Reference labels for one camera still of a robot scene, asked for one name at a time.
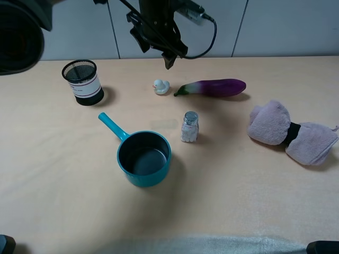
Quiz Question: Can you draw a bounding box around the black mesh pen cup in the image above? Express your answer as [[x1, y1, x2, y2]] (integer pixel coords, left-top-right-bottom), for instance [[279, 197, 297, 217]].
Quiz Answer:
[[61, 59, 104, 106]]

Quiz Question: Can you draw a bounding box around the purple toy eggplant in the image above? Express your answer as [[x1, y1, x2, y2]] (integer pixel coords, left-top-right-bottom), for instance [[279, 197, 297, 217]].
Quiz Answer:
[[174, 79, 246, 97]]

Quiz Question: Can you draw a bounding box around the glass bottle with white pills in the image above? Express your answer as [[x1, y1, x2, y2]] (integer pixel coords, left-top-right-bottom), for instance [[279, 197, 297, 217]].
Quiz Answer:
[[181, 111, 199, 142]]

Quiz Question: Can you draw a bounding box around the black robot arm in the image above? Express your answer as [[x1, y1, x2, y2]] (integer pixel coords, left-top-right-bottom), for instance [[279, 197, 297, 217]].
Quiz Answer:
[[1, 1, 188, 75]]

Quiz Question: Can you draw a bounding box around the silver camera module on bracket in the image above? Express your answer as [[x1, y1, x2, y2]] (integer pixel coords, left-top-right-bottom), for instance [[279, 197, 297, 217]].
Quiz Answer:
[[176, 0, 205, 26]]

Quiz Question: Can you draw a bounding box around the black object corner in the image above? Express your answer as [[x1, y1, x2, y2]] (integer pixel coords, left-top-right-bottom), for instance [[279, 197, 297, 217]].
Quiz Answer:
[[306, 241, 339, 254], [0, 234, 16, 254]]

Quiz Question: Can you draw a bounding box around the grey cloth at bottom edge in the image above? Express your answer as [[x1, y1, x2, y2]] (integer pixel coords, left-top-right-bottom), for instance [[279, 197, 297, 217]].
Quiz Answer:
[[96, 234, 307, 254]]

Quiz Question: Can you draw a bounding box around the white rubber duck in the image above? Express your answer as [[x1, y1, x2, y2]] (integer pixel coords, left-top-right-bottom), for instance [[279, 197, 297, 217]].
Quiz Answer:
[[153, 79, 170, 95]]

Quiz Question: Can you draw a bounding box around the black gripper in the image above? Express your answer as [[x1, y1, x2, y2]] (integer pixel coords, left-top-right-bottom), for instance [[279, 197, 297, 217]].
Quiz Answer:
[[126, 0, 188, 70]]

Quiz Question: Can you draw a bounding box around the teal saucepan with handle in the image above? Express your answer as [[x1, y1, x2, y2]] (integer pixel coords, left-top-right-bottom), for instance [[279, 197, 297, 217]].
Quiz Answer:
[[98, 113, 172, 187]]

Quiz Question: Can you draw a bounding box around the black object bottom left corner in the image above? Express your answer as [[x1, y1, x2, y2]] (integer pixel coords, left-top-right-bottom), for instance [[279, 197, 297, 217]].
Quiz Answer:
[[0, 234, 16, 254]]

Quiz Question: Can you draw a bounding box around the black object bottom right corner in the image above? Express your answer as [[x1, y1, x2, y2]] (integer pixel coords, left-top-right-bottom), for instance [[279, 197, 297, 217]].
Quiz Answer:
[[306, 241, 339, 254]]

